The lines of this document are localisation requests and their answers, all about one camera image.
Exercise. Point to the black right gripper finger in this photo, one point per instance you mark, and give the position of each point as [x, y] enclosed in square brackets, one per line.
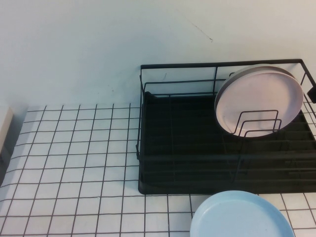
[313, 94]

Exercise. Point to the pink round plate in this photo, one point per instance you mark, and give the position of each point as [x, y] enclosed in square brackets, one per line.
[259, 98]

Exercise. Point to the grey round plate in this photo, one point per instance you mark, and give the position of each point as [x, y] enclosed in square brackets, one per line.
[240, 71]

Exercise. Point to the light blue round plate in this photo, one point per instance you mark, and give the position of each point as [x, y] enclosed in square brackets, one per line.
[237, 217]

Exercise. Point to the black drip tray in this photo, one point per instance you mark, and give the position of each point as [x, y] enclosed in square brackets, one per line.
[192, 123]

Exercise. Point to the white grid pattern tablecloth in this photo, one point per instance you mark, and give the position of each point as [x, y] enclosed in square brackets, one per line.
[74, 160]

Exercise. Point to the beige box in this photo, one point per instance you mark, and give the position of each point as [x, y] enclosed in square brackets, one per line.
[5, 128]

